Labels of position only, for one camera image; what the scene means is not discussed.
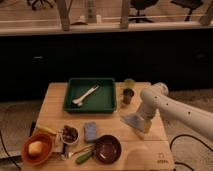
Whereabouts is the dark grey cup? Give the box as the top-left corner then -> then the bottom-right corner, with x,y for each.
123,89 -> 134,104

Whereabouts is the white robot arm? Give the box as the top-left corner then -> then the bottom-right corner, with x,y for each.
137,82 -> 213,141

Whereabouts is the white bone-shaped tool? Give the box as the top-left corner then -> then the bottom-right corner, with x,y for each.
72,85 -> 99,106

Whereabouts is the blue sponge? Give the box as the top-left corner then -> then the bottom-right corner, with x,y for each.
84,122 -> 97,143

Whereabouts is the dark purple bowl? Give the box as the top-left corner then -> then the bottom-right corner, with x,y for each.
94,135 -> 122,164

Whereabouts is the orange bowl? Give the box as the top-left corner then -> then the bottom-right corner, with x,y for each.
21,133 -> 53,166

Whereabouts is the yellow banana toy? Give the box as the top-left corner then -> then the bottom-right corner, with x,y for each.
36,125 -> 57,135

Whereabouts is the black cable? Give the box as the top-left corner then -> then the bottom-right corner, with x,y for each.
0,129 -> 23,171
169,133 -> 213,171

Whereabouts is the wooden post left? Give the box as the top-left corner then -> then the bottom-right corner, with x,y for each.
56,0 -> 70,31

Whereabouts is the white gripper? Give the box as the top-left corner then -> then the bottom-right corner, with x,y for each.
137,105 -> 156,133

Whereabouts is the yellow fruit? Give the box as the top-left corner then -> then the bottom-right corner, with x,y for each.
28,141 -> 43,157

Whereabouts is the grey blue towel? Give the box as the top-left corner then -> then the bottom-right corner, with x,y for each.
120,113 -> 145,132

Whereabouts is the white cup with brown contents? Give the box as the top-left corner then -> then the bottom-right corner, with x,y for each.
61,125 -> 79,146

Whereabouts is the black cable left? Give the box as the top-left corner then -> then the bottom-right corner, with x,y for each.
0,129 -> 23,171

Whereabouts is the black cable right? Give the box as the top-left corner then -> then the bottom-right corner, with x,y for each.
169,133 -> 213,171

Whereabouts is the green plastic tray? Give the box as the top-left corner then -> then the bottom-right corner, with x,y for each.
63,78 -> 117,113

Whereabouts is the wooden post middle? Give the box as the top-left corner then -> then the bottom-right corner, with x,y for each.
120,0 -> 131,29

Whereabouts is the wooden post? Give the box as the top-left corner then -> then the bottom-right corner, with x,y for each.
56,0 -> 70,31
120,0 -> 131,29

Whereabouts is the green cup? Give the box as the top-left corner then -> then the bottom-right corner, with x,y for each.
124,78 -> 135,89

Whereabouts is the black office chair left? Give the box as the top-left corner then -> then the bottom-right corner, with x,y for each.
26,0 -> 53,11

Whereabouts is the green cucumber toy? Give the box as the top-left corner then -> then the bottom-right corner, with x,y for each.
75,151 -> 93,165

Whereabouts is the black office chair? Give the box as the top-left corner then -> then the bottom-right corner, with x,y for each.
129,0 -> 158,23
26,0 -> 53,11

